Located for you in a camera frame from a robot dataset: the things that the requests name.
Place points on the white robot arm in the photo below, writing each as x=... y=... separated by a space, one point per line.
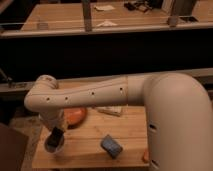
x=178 y=109

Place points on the dark brown box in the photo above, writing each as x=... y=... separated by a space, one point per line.
x=12 y=148

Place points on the white packaged item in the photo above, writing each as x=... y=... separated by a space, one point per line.
x=110 y=110

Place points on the orange carrot toy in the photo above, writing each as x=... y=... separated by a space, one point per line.
x=145 y=156

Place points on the metal frame post left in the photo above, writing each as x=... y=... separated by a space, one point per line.
x=87 y=15

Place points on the orange plate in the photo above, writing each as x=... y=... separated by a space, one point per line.
x=74 y=116

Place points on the white paper sheet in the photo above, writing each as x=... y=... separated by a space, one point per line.
x=104 y=8

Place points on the dark tools pile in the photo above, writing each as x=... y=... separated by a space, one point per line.
x=141 y=5

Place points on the blue sponge block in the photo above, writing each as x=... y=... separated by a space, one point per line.
x=111 y=146

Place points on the metal frame post right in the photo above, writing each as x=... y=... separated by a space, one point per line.
x=180 y=9

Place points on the small wooden table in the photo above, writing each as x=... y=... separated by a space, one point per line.
x=82 y=148

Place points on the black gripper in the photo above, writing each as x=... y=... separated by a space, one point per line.
x=55 y=137

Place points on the metal frame post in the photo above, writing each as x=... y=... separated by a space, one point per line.
x=87 y=15
x=180 y=9

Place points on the white crumpled paper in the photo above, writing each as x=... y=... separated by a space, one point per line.
x=106 y=23

